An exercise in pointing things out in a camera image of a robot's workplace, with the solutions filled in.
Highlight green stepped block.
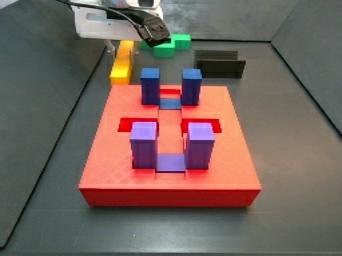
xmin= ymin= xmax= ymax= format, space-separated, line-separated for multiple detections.
xmin=138 ymin=34 xmax=190 ymax=58

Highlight black cable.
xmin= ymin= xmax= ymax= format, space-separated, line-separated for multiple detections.
xmin=55 ymin=0 xmax=150 ymax=38

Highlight dark blue U block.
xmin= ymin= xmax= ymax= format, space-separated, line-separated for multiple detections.
xmin=140 ymin=68 xmax=201 ymax=110

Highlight yellow long block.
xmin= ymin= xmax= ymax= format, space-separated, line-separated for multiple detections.
xmin=109 ymin=41 xmax=133 ymax=85

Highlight black angle bracket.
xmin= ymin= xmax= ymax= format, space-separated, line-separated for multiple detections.
xmin=193 ymin=50 xmax=245 ymax=79

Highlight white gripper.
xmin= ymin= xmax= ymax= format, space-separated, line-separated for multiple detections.
xmin=69 ymin=0 xmax=162 ymax=41

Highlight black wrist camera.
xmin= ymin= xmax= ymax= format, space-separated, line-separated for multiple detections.
xmin=136 ymin=10 xmax=169 ymax=47

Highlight purple U block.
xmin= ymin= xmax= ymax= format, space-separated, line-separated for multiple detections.
xmin=129 ymin=122 xmax=214 ymax=173

